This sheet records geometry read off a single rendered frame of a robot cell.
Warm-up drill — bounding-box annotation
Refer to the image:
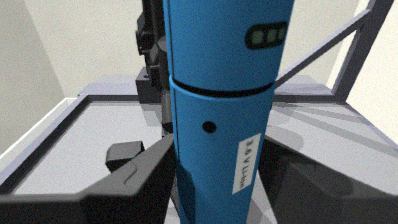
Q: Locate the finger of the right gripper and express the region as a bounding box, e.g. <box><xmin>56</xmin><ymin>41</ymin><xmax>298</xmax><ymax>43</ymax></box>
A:
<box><xmin>170</xmin><ymin>169</ymin><xmax>180</xmax><ymax>219</ymax></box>

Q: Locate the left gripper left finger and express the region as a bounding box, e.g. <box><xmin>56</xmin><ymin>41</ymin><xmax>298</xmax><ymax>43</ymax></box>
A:
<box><xmin>0</xmin><ymin>134</ymin><xmax>176</xmax><ymax>224</ymax></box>

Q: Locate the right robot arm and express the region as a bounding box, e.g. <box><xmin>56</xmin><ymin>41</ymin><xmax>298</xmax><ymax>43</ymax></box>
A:
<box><xmin>135</xmin><ymin>0</ymin><xmax>173</xmax><ymax>138</ymax></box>

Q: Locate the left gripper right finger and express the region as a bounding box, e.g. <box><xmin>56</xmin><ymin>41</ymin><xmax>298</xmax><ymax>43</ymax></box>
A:
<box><xmin>258</xmin><ymin>135</ymin><xmax>398</xmax><ymax>224</ymax></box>

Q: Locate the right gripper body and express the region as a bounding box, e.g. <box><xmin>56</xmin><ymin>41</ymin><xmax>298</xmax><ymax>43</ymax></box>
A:
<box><xmin>105</xmin><ymin>141</ymin><xmax>145</xmax><ymax>173</ymax></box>

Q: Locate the blue electric screwdriver barrel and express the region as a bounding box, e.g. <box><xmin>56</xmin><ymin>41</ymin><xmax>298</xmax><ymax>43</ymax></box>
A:
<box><xmin>163</xmin><ymin>0</ymin><xmax>295</xmax><ymax>224</ymax></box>

